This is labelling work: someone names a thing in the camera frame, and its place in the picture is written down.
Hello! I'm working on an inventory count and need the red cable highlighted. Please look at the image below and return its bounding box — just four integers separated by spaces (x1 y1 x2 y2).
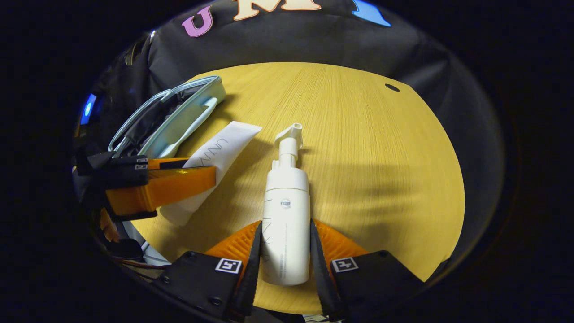
117 258 173 271

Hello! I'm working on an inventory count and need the blue glowing light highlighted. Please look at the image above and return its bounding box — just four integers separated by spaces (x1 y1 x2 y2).
80 93 97 126

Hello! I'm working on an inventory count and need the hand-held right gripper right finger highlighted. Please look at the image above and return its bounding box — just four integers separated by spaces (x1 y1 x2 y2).
309 218 425 322

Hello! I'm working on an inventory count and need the black backdrop cloth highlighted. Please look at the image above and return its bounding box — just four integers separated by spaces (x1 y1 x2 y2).
90 0 505 279

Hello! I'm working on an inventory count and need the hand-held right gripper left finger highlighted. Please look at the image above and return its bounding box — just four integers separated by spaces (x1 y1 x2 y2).
152 220 263 321

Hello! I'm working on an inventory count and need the light blue suitcase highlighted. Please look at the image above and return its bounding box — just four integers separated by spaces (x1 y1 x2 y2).
108 75 227 159

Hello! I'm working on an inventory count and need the white cream tube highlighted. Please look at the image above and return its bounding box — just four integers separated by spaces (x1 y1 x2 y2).
160 121 263 227

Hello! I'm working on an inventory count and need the white pump bottle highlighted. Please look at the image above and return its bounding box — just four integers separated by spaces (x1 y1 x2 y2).
261 123 311 287

